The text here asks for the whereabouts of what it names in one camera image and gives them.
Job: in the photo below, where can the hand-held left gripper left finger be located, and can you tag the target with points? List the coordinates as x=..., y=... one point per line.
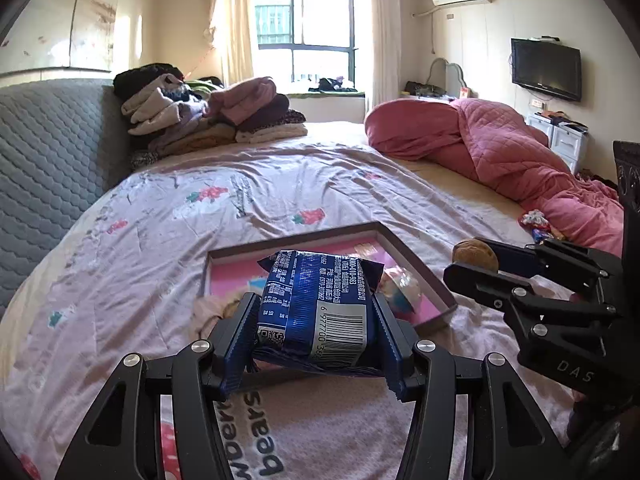
x=240, y=340

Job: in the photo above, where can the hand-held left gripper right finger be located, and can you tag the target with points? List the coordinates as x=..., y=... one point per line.
x=392, y=350

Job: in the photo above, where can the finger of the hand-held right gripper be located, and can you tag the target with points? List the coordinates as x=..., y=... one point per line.
x=475, y=280
x=520, y=260

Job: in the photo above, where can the walnut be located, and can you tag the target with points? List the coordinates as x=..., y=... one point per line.
x=472, y=254

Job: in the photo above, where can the blue snack packet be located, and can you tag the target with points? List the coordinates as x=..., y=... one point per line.
x=320, y=310

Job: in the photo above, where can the pile of wrapped candies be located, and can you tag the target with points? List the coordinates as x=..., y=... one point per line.
x=535, y=220

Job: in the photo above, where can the plastic-wrapped toy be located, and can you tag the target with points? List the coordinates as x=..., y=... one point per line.
x=400, y=290

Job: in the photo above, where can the beige bed sheet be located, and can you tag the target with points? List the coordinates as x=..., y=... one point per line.
x=450, y=180

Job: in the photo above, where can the white drawer cabinet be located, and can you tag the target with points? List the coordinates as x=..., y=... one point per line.
x=565, y=142

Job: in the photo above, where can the pink quilt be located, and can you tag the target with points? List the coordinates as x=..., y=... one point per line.
x=475, y=135

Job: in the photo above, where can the strawberry print bedsheet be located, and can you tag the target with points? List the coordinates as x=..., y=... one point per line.
x=125, y=260

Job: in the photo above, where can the black television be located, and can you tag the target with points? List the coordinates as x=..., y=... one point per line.
x=545, y=67

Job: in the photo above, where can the dark bag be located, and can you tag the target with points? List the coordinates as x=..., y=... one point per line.
x=425, y=89

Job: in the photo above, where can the pile of folded clothes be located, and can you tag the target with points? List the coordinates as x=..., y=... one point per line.
x=225, y=110

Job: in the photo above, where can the green window seat cushion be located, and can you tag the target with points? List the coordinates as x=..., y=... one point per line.
x=325, y=93

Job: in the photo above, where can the dark bundle of clothes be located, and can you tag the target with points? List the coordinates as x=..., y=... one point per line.
x=330, y=84

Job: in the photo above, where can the grey quilted headboard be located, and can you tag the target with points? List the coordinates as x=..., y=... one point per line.
x=50, y=160

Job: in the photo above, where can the cream curtain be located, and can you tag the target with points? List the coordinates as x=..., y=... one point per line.
x=235, y=20
x=382, y=35

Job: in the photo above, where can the window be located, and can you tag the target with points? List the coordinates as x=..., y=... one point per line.
x=320, y=10

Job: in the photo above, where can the floral wall panel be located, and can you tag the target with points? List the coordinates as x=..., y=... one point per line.
x=65, y=25

